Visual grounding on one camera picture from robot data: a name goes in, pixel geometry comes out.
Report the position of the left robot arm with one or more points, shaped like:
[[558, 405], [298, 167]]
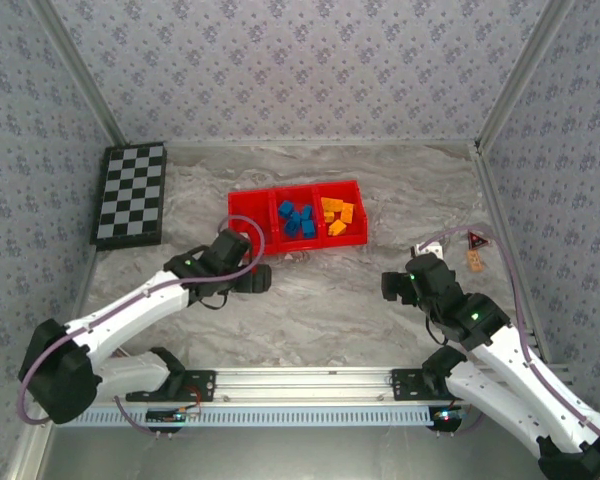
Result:
[[125, 305]]

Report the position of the wide aluminium base rail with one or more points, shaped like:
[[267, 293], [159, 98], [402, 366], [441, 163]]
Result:
[[300, 382]]

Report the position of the yellow lego brick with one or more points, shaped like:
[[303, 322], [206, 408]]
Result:
[[328, 216], [331, 205], [337, 228], [348, 212]]

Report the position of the aluminium frame post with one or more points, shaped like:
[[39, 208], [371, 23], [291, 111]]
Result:
[[522, 75], [82, 75]]

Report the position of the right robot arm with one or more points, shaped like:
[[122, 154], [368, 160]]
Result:
[[505, 370]]

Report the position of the small circuit board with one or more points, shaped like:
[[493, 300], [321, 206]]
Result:
[[447, 416], [172, 416]]

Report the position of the black grey checkerboard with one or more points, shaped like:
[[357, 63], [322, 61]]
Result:
[[130, 195]]

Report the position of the aluminium table edge rail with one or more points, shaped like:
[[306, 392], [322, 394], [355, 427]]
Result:
[[495, 200]]

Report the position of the red triangle sign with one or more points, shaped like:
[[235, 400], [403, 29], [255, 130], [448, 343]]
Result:
[[477, 242]]

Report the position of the small orange tag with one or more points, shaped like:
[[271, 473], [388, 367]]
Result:
[[475, 261]]

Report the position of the grey metal sheet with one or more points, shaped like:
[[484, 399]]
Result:
[[280, 455]]

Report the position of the blue lego brick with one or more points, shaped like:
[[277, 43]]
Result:
[[291, 229], [306, 212], [297, 218], [308, 230], [286, 208]]

